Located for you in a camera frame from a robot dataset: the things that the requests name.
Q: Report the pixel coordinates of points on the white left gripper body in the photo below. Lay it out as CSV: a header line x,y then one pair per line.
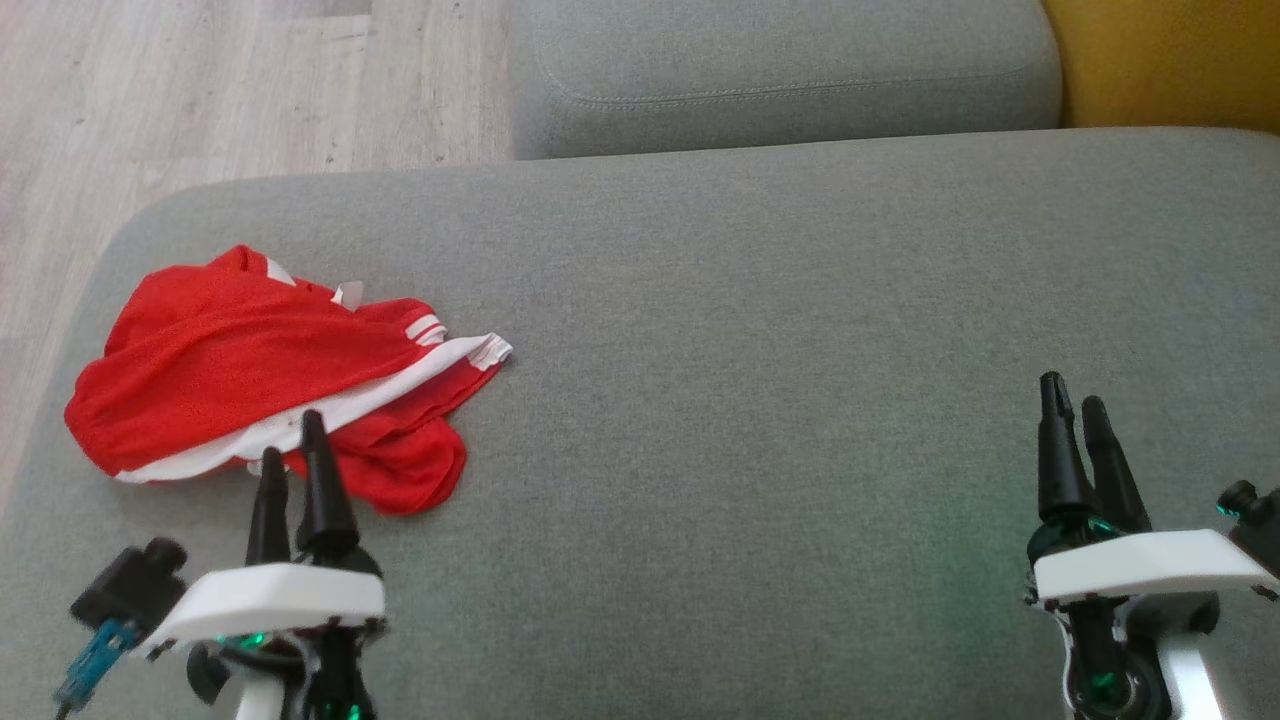
x,y
280,597

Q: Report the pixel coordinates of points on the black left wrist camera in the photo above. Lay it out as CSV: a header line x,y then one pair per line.
x,y
130,585

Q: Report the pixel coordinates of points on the red and white jersey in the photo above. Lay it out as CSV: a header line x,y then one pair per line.
x,y
230,360

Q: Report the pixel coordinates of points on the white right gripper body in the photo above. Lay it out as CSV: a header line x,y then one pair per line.
x,y
1140,565

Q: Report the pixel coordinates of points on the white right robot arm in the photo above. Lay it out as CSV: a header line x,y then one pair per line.
x,y
1130,660

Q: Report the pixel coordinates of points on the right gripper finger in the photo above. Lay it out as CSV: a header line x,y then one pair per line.
x,y
1058,460
1115,480

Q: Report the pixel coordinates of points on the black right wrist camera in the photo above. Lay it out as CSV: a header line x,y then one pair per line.
x,y
1255,515

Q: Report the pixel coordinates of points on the small grey sofa cushion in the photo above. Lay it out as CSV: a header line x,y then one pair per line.
x,y
780,70

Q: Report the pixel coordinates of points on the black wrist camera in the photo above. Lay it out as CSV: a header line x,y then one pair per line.
x,y
130,585
1255,515

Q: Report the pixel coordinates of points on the large grey sofa seat cushion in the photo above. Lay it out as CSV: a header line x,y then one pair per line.
x,y
760,400

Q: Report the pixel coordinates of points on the left gripper finger beside camera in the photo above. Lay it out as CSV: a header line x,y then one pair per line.
x,y
268,510

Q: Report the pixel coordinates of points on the left gripper finger opposite camera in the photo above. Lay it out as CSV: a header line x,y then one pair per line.
x,y
322,490

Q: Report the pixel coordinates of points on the yellow and grey sofa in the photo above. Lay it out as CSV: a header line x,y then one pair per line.
x,y
1170,60

